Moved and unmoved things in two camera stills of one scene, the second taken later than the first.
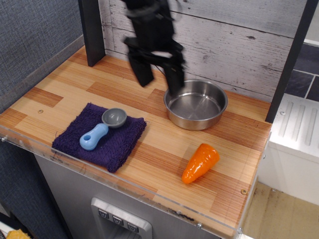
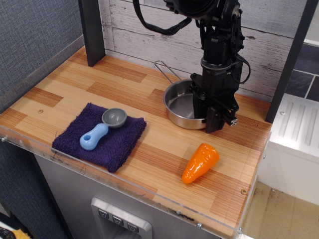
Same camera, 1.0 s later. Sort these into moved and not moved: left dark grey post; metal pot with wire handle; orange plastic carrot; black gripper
Moved: black gripper
Not moved: left dark grey post; metal pot with wire handle; orange plastic carrot
